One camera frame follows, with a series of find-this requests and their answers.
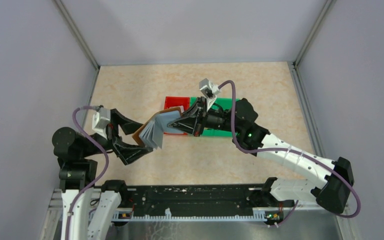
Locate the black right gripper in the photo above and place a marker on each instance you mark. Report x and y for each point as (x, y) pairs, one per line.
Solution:
(193, 120)

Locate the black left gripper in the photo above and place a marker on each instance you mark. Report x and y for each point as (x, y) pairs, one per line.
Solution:
(128, 152)

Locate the brown leather card holder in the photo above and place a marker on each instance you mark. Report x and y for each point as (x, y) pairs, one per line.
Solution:
(151, 133)

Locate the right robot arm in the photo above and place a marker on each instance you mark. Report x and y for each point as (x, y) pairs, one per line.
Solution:
(327, 182)

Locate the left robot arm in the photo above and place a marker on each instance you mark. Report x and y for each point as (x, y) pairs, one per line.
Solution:
(83, 157)

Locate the green bin with black cards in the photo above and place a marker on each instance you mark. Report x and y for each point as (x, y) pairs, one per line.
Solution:
(222, 103)

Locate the green bin with gold cards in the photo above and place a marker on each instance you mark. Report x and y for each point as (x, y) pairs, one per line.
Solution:
(209, 132)

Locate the red plastic bin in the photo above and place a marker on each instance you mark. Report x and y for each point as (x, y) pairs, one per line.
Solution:
(182, 102)

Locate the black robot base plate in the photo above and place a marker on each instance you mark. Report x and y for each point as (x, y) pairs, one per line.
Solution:
(197, 202)

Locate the aluminium frame rail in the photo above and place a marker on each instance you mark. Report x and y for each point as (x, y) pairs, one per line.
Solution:
(220, 202)

